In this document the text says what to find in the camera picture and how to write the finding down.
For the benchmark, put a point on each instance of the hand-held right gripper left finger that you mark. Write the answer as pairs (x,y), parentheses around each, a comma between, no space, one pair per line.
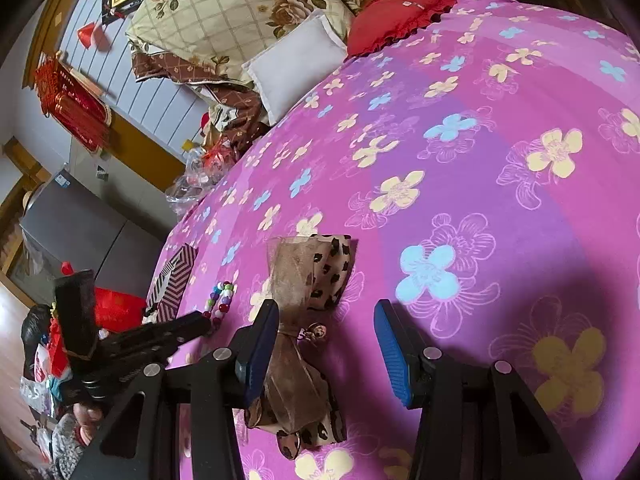
(262,345)

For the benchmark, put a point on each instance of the clear plastic bags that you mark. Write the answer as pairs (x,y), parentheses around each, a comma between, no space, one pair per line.
(195,185)

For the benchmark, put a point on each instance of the brown patterned cloth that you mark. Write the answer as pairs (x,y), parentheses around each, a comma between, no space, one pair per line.
(240,115)

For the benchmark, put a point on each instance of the pink floral blanket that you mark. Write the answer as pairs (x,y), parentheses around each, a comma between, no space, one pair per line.
(475,160)

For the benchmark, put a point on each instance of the red wall hanging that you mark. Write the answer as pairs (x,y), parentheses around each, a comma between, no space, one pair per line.
(75,100)

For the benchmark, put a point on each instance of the white pillow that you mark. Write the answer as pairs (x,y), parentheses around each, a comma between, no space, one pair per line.
(295,70)

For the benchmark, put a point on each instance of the person's left hand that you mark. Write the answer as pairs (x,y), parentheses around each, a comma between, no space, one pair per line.
(87,419)

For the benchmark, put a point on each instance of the red frilled cushion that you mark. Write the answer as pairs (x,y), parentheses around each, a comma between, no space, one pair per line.
(390,20)

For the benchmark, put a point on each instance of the beige rose print quilt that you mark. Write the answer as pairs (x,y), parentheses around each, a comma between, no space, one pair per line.
(225,5)

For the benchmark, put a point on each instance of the grey refrigerator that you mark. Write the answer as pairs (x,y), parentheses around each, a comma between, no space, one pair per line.
(85,230)

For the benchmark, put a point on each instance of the brown leopard print bow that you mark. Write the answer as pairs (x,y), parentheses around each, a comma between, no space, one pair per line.
(295,395)

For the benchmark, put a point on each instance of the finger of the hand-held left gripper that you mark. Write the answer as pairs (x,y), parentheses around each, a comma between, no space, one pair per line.
(170,332)

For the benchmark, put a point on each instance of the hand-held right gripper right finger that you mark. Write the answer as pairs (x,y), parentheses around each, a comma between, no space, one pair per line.
(392,350)

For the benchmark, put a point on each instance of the striped gift box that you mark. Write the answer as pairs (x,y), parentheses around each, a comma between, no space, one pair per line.
(172,280)

